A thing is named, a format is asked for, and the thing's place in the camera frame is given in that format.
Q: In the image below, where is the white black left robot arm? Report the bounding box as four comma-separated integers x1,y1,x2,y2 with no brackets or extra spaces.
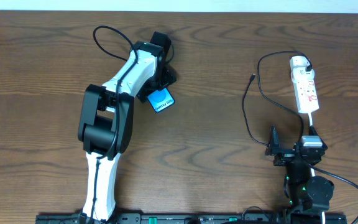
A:
78,32,177,223

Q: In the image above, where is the white power strip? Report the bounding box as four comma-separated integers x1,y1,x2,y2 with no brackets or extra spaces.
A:
290,56,319,114

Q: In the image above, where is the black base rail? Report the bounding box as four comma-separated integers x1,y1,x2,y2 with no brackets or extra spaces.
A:
35,212,347,224

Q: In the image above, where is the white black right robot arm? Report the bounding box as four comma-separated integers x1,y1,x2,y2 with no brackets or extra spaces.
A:
265,126,334,223

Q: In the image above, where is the blue screen smartphone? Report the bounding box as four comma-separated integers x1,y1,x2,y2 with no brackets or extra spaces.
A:
147,88,175,113

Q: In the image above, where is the white usb charger plug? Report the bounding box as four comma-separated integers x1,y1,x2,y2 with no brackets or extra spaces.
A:
291,67,314,83

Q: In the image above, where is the white power strip cord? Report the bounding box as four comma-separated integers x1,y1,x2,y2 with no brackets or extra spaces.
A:
307,112,326,224

